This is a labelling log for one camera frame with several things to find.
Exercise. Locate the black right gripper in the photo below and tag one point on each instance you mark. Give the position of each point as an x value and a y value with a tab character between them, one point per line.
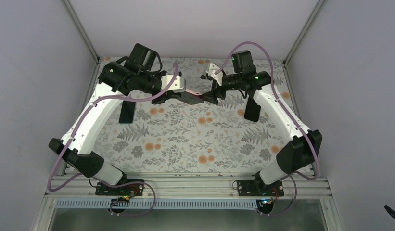
210	95

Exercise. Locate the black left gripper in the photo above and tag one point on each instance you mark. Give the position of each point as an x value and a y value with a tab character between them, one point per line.
170	94

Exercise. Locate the black phone case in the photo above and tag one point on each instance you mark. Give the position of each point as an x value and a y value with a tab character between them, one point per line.
252	111

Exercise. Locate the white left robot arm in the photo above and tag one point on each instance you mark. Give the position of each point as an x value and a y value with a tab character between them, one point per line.
128	79

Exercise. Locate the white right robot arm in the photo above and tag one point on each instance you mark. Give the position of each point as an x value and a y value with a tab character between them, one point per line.
301	143

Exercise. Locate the floral patterned table mat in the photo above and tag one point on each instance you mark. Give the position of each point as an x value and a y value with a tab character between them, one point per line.
177	137

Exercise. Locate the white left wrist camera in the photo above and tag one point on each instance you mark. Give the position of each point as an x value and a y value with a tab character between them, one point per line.
178	85

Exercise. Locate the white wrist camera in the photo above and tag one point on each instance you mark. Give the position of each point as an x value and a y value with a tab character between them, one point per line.
178	85
215	74

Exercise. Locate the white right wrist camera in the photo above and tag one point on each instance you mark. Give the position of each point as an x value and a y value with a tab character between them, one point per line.
215	74

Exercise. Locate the aluminium frame post right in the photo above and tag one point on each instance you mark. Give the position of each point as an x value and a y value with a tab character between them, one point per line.
304	31

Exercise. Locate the aluminium frame post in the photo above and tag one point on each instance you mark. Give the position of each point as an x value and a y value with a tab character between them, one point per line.
78	25
304	31

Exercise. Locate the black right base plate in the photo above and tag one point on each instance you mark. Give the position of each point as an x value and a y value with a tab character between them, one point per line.
256	188

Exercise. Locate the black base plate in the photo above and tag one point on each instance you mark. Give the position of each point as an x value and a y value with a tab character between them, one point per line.
135	188
256	188

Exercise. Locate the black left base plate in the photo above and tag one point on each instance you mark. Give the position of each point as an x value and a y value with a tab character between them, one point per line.
135	188

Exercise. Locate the aluminium frame post left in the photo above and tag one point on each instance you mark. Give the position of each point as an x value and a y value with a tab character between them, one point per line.
78	25

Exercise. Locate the aluminium mounting rail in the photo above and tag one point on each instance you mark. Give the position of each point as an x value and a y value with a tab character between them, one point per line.
198	186

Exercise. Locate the grey slotted cable duct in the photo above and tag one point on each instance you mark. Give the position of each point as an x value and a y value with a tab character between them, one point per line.
82	203

